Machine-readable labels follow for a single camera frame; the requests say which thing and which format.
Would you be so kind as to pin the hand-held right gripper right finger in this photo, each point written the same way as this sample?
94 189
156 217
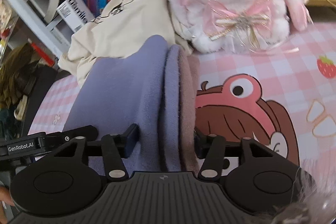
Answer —
200 145

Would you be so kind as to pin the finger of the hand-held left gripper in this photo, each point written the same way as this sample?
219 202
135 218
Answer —
73 133

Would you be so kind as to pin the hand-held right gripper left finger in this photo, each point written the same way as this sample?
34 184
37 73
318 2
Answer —
131 141

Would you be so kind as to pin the purple and brown sweater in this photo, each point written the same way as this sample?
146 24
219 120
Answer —
123 98

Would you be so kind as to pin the person's left hand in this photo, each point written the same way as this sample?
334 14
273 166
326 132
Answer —
5 196

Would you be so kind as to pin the olive green cloth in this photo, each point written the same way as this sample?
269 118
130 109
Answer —
15 71

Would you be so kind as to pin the pink checked printed desk mat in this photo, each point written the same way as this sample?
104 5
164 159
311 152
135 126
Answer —
275 77

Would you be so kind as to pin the cream canvas bag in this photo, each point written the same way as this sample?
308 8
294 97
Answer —
126 22

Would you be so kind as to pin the white box with barcode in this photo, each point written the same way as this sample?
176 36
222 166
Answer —
73 12

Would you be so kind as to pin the grey fur trim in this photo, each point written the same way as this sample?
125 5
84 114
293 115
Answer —
309 197

